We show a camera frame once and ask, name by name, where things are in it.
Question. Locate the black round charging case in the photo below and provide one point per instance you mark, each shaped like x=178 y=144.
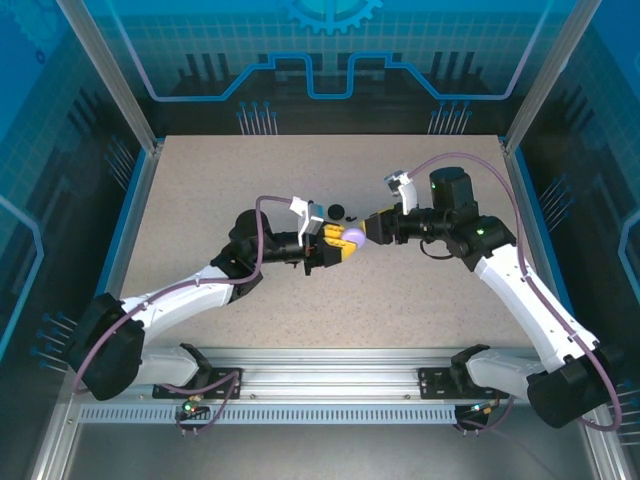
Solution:
x=336 y=211

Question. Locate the purple round charging case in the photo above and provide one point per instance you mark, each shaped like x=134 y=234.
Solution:
x=354 y=237

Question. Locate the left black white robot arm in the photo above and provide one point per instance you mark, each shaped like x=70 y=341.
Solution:
x=170 y=295

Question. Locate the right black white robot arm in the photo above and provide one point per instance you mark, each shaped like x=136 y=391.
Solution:
x=525 y=295

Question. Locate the small lit circuit board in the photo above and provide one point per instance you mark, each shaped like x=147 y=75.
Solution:
x=482 y=409
x=192 y=407

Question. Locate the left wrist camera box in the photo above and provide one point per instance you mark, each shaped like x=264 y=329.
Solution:
x=314 y=220

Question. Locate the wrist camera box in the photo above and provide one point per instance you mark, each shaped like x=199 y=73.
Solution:
x=314 y=220
x=409 y=195

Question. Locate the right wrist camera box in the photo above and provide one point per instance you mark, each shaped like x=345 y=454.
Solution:
x=409 y=195

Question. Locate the aluminium table side rail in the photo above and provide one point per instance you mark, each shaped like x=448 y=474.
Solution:
x=510 y=162
x=153 y=161

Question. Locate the aluminium mounting rail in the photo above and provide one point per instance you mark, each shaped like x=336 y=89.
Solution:
x=325 y=372

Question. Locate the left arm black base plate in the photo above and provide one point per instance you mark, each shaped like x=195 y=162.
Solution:
x=225 y=382

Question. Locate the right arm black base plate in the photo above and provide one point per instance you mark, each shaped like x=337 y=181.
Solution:
x=432 y=382

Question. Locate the aluminium frame post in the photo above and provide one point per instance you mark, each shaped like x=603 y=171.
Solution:
x=545 y=75
x=110 y=75

